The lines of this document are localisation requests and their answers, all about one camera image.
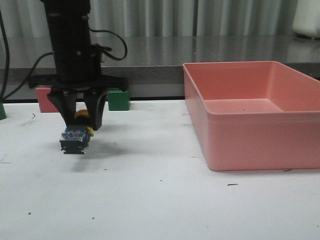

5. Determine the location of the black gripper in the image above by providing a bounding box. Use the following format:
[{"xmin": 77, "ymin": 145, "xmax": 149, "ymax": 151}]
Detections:
[{"xmin": 27, "ymin": 74, "xmax": 129, "ymax": 130}]

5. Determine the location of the yellow push button switch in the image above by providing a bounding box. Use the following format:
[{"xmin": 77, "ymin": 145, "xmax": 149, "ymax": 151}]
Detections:
[{"xmin": 59, "ymin": 109, "xmax": 94, "ymax": 155}]

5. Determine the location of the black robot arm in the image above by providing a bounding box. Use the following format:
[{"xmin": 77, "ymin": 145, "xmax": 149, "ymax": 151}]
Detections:
[{"xmin": 27, "ymin": 0, "xmax": 129, "ymax": 130}]

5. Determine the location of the pink cube at back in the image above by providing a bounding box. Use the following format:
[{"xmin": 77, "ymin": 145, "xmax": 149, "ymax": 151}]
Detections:
[{"xmin": 35, "ymin": 87, "xmax": 59, "ymax": 113}]

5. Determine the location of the green cube right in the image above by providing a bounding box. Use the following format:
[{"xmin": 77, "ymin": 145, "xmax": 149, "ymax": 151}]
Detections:
[{"xmin": 107, "ymin": 90, "xmax": 130, "ymax": 111}]

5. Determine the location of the green cube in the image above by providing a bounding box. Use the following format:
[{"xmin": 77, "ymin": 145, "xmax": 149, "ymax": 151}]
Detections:
[
  {"xmin": 107, "ymin": 90, "xmax": 130, "ymax": 111},
  {"xmin": 0, "ymin": 102, "xmax": 7, "ymax": 120}
]

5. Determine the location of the green cube left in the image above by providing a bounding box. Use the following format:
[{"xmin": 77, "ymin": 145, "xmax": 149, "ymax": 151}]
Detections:
[{"xmin": 0, "ymin": 102, "xmax": 7, "ymax": 120}]

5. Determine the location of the grey stone counter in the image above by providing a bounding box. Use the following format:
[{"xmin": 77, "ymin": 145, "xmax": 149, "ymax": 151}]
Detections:
[{"xmin": 5, "ymin": 35, "xmax": 320, "ymax": 102}]

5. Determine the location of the grey white curtain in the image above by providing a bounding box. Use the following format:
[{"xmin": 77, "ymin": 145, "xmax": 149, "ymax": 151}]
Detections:
[{"xmin": 0, "ymin": 0, "xmax": 320, "ymax": 38}]

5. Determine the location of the pink plastic bin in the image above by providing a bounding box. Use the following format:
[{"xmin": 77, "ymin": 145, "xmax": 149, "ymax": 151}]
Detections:
[{"xmin": 183, "ymin": 61, "xmax": 320, "ymax": 171}]

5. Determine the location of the white appliance on counter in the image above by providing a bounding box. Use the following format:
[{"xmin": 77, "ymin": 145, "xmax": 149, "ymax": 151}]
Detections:
[{"xmin": 292, "ymin": 0, "xmax": 320, "ymax": 39}]

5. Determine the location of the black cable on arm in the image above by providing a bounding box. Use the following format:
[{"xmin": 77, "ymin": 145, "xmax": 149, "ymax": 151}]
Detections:
[{"xmin": 89, "ymin": 28, "xmax": 128, "ymax": 61}]

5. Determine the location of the black cable far left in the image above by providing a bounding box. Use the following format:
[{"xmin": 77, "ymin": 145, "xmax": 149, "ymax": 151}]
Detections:
[{"xmin": 0, "ymin": 9, "xmax": 55, "ymax": 101}]

